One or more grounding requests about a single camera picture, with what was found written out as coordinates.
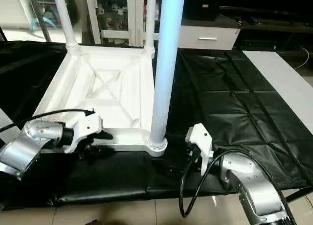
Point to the black metal bench leg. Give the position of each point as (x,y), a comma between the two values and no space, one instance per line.
(301,194)

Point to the white plastic table top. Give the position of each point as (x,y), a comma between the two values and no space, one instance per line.
(102,83)

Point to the blue grey floor appliance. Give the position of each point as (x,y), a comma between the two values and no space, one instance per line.
(49,14)

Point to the black work mat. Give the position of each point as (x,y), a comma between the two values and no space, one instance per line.
(234,102)

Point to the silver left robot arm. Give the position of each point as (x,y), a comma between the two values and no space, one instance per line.
(29,144)

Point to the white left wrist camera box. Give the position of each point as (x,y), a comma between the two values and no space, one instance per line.
(85,127)

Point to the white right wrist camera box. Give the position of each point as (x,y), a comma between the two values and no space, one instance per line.
(200,137)

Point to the white drawer unit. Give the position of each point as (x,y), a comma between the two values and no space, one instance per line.
(210,38)

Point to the white plastic table leg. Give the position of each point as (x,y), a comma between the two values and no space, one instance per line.
(166,54)
(66,17)
(7,122)
(150,19)

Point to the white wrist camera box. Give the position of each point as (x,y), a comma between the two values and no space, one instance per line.
(85,127)
(200,137)

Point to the white glass-door cabinet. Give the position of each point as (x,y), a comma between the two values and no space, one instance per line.
(117,14)

